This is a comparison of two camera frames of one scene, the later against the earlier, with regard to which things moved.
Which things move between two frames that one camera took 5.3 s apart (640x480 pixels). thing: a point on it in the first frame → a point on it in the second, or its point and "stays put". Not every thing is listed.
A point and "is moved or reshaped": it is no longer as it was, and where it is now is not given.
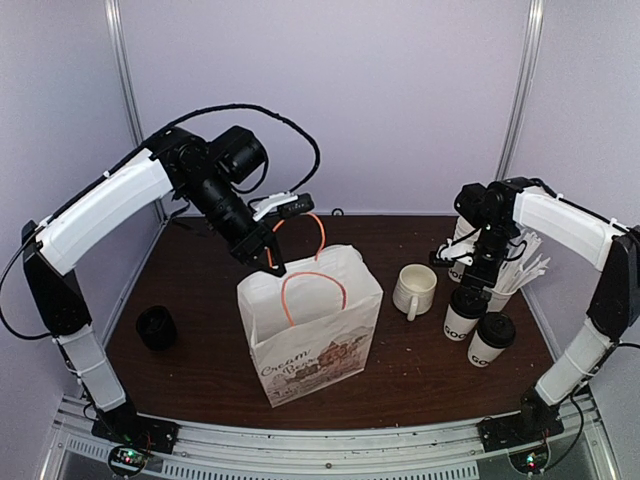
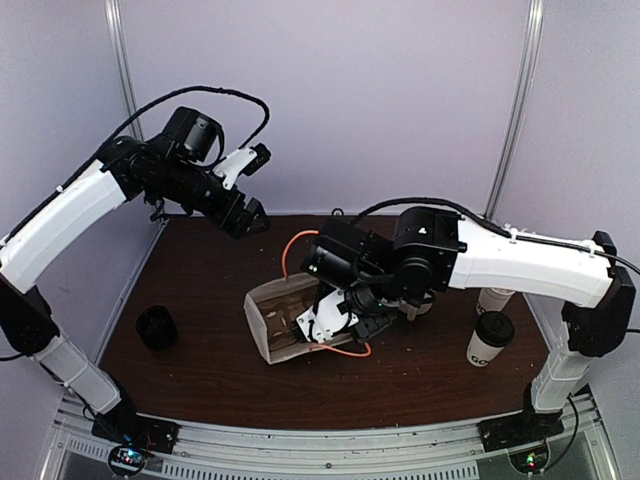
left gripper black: [253, 242] → [238, 227]
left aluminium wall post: [115, 28] stays put
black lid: [496, 329] stays put
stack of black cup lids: [157, 327] stays put
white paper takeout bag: [314, 326] is moved or reshaped
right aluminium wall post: [529, 51] stays put
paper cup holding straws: [497, 300] stays put
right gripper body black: [489, 276] → [363, 333]
